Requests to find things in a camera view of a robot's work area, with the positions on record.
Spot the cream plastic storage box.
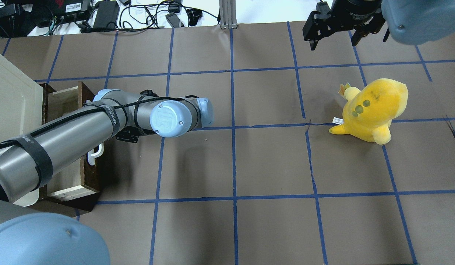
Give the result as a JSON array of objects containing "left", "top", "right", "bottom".
[{"left": 0, "top": 53, "right": 53, "bottom": 206}]

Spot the dark wooden drawer cabinet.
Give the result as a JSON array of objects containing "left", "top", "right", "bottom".
[{"left": 29, "top": 83, "right": 101, "bottom": 218}]

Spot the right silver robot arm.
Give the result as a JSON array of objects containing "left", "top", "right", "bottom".
[{"left": 303, "top": 0, "right": 455, "bottom": 51}]

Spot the yellow plush dinosaur toy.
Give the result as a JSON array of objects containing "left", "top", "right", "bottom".
[{"left": 329, "top": 78, "right": 409, "bottom": 145}]

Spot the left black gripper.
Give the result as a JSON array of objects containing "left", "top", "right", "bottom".
[{"left": 115, "top": 126, "right": 147, "bottom": 143}]

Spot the aluminium frame post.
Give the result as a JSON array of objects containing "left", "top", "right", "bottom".
[{"left": 219, "top": 0, "right": 238, "bottom": 30}]

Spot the dark wooden drawer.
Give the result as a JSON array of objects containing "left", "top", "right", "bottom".
[{"left": 39, "top": 82, "right": 100, "bottom": 201}]

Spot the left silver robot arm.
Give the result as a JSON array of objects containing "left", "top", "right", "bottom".
[{"left": 0, "top": 89, "right": 214, "bottom": 265}]

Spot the white drawer handle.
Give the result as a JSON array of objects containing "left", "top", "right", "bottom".
[{"left": 87, "top": 143, "right": 104, "bottom": 166}]

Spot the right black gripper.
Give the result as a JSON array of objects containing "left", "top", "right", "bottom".
[{"left": 303, "top": 0, "right": 386, "bottom": 51}]

